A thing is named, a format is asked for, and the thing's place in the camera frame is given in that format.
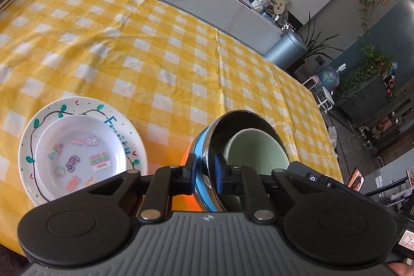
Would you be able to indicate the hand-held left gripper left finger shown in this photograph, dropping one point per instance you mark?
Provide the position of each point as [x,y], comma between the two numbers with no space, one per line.
[190,171]

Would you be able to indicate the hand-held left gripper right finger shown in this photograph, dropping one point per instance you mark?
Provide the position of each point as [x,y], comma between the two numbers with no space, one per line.
[220,173]

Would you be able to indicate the blue steel-lined bowl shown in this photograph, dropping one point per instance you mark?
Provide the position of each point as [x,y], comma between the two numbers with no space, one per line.
[202,185]

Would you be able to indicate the green ceramic bowl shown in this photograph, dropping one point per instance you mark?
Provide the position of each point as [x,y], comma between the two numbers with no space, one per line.
[255,150]

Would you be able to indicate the small white sticker plate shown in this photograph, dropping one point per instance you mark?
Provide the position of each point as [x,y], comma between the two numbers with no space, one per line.
[81,140]

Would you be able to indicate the large fruit-painted white plate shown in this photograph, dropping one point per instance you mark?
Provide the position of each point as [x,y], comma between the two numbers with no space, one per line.
[29,146]

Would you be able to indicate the person's right hand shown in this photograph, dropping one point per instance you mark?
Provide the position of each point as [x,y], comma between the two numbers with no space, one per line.
[402,270]

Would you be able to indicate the smartphone with pink screen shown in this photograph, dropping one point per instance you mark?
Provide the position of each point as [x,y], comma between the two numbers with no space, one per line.
[355,179]

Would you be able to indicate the dark teal cabinet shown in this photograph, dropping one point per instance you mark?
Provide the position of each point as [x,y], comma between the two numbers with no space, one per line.
[365,101]

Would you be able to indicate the white round stool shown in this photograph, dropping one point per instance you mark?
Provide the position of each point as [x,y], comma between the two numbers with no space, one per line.
[325,98]

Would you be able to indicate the blue water jug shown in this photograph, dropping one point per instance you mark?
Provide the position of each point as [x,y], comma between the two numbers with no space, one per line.
[328,78]

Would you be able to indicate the pink space heater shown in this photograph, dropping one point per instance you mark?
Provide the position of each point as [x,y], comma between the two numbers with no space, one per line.
[311,82]

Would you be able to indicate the trailing ivy plant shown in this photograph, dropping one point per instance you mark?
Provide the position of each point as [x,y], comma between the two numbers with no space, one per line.
[368,65]

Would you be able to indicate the yellow checked tablecloth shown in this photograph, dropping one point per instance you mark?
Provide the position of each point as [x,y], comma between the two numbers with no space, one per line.
[129,46]

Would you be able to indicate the grey-blue metal trash can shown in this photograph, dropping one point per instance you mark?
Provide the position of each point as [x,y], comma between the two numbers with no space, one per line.
[284,48]

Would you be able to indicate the potted snake plant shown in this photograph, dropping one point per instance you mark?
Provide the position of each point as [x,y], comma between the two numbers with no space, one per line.
[312,46]

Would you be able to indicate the patterned decorative plate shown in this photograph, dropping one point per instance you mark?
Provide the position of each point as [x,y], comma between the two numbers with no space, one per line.
[284,17]

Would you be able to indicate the teddy bear toy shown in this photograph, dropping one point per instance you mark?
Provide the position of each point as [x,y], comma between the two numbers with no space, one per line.
[260,2]

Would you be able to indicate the round paddle fan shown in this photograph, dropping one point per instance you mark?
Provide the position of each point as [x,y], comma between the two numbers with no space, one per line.
[279,7]

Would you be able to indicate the trailing wall plant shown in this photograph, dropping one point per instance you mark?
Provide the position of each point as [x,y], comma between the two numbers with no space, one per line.
[367,1]

